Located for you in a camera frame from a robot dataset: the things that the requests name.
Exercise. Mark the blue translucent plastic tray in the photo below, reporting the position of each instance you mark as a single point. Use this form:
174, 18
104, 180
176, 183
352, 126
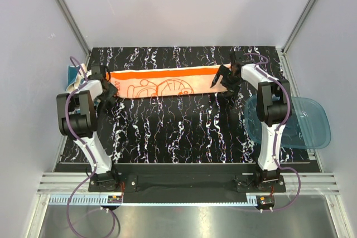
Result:
307, 128

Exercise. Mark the aluminium front rail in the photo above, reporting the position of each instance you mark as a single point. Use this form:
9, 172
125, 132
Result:
311, 183

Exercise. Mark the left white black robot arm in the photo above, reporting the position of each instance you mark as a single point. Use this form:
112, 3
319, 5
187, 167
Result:
87, 92

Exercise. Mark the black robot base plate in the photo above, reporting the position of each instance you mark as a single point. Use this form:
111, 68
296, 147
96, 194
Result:
167, 184

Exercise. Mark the aluminium frame post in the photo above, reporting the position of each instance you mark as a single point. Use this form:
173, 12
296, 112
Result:
74, 26
298, 25

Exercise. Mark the right aluminium frame post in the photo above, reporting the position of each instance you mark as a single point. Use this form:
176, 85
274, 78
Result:
298, 25

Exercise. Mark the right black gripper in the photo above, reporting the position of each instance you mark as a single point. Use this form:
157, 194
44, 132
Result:
223, 72

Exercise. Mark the orange cartoon print towel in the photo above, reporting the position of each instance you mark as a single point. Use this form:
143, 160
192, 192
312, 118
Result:
135, 84

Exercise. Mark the small connector board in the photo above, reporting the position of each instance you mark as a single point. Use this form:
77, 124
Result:
265, 202
115, 199

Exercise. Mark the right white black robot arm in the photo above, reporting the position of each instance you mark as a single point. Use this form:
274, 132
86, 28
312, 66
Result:
273, 109

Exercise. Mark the right small connector board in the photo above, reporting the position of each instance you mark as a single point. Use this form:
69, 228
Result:
265, 202

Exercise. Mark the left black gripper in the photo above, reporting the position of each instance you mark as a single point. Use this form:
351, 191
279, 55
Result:
112, 91

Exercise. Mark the left small connector board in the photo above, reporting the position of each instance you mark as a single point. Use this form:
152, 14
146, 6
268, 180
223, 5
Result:
115, 199

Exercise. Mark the teal and cream towel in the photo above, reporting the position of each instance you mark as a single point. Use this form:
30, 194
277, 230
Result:
75, 77

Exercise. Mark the left aluminium frame post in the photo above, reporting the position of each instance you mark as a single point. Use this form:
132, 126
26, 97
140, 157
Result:
74, 26

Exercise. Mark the slotted grey cable duct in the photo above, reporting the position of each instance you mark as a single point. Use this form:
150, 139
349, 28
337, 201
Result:
93, 200

